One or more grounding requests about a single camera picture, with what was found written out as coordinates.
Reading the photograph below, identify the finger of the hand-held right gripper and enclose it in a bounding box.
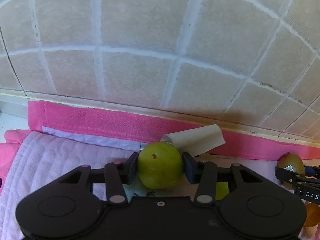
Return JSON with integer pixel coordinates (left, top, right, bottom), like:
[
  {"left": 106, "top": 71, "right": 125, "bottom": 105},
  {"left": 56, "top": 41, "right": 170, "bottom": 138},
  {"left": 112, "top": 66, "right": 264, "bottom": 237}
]
[
  {"left": 275, "top": 165, "right": 320, "bottom": 184},
  {"left": 304, "top": 165, "right": 320, "bottom": 177}
]

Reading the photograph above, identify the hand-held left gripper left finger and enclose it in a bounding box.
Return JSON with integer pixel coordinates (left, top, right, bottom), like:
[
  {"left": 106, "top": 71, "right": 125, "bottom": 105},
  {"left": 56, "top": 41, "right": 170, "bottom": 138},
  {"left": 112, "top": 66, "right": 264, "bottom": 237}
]
[{"left": 60, "top": 152, "right": 139, "bottom": 205}]

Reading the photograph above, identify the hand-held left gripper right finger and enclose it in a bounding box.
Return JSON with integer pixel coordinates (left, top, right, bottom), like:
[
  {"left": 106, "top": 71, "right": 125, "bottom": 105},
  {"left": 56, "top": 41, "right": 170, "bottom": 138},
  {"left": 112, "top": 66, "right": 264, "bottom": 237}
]
[{"left": 182, "top": 152, "right": 260, "bottom": 205}]

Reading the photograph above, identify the green apple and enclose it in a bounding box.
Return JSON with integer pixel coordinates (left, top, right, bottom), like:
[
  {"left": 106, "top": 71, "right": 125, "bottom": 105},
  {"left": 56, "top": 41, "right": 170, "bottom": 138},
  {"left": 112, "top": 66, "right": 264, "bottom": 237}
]
[
  {"left": 302, "top": 201, "right": 320, "bottom": 228},
  {"left": 216, "top": 182, "right": 229, "bottom": 201},
  {"left": 137, "top": 142, "right": 184, "bottom": 190},
  {"left": 276, "top": 152, "right": 306, "bottom": 190}
]

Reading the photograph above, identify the white folded paper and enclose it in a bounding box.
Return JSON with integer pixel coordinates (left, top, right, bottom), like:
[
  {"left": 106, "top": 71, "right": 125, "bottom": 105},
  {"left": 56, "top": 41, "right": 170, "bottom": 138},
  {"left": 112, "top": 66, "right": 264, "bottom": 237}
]
[{"left": 160, "top": 124, "right": 226, "bottom": 157}]

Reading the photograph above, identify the pink quilted blanket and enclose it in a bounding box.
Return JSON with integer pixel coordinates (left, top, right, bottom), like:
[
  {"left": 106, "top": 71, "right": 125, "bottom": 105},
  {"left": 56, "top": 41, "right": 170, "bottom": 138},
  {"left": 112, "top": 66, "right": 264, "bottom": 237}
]
[{"left": 0, "top": 100, "right": 320, "bottom": 240}]

